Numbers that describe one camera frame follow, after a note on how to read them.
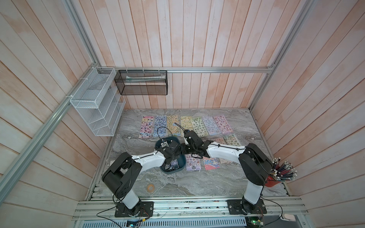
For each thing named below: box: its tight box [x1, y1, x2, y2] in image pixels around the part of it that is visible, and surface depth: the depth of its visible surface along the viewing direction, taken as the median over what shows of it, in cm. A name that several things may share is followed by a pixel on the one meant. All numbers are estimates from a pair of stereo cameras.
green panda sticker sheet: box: [180, 115, 194, 138], surface depth 114 cm
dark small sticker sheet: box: [170, 158, 180, 171], surface depth 90 cm
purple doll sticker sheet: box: [184, 153, 202, 171], surface depth 90 cm
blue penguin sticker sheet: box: [153, 115, 167, 138], surface depth 113 cm
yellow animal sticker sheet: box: [166, 114, 181, 137], surface depth 113 cm
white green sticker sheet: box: [190, 116, 209, 138], surface depth 112 cm
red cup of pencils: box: [265, 157, 298, 188], surface depth 72 cm
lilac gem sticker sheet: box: [201, 115, 221, 136], surface depth 113 cm
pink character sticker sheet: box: [212, 114, 234, 135], surface depth 113 cm
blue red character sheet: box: [202, 156, 221, 171], surface depth 92 cm
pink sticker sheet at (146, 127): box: [138, 115, 155, 139], surface depth 110 cm
